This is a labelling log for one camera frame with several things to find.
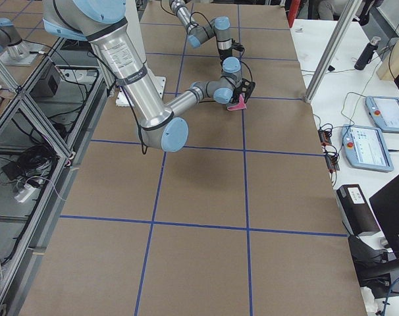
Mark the black water bottle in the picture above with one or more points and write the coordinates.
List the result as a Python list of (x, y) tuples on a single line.
[(366, 56)]

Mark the far teach pendant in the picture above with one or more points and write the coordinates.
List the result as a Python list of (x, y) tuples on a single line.
[(384, 112)]

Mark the teach pendant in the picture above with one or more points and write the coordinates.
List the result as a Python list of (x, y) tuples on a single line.
[(365, 148), (384, 112)]

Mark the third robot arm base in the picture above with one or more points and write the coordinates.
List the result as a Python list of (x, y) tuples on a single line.
[(13, 50)]

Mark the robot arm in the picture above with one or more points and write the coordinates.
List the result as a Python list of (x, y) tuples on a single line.
[(103, 24), (199, 30)]

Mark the black monitor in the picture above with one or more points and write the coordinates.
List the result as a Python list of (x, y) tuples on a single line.
[(385, 205)]

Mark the pink towel with grey back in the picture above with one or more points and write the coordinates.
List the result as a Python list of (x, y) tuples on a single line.
[(239, 105)]

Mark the aluminium frame post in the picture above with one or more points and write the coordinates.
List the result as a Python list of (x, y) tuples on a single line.
[(334, 42)]

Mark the white power strip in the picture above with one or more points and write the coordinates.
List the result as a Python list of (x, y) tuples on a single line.
[(24, 193)]

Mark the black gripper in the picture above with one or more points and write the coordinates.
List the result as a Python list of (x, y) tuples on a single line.
[(234, 97)]

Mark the near teach pendant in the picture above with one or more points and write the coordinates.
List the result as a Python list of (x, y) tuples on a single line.
[(365, 148)]

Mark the black box with label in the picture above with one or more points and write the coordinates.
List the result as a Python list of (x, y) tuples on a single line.
[(358, 216)]

